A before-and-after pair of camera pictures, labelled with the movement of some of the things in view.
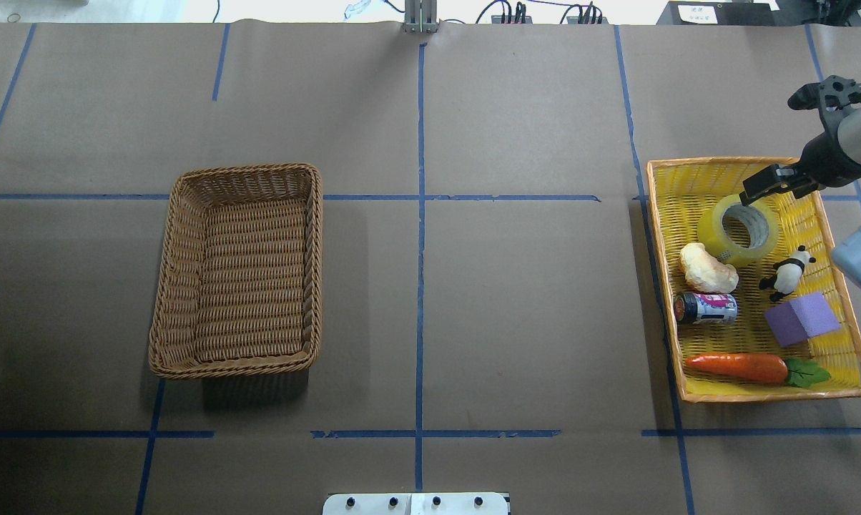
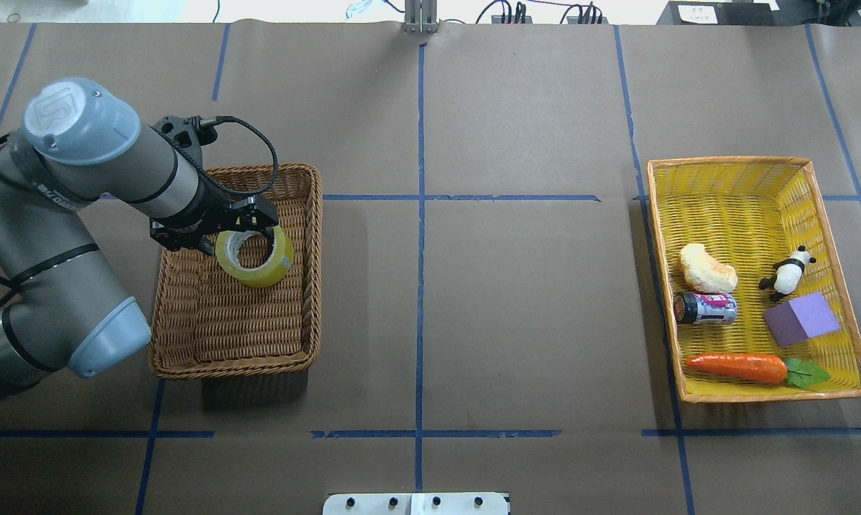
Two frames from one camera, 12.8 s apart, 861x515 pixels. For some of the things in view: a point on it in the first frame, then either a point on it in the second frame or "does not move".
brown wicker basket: (238, 287) does not move
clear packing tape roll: (736, 232) -> (227, 248)
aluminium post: (421, 16) does not move
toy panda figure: (789, 274) does not move
